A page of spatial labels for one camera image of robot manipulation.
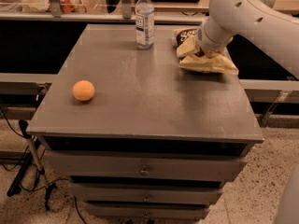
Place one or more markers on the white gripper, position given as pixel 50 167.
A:
pixel 209 40

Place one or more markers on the brown chip bag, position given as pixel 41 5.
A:
pixel 199 62

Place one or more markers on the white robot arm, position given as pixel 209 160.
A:
pixel 274 33

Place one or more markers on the clear plastic water bottle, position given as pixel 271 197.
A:
pixel 144 24

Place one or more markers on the grey drawer cabinet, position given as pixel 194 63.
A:
pixel 155 141

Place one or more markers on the orange fruit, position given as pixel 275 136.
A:
pixel 83 90

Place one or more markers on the black tripod stand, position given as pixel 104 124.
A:
pixel 29 157

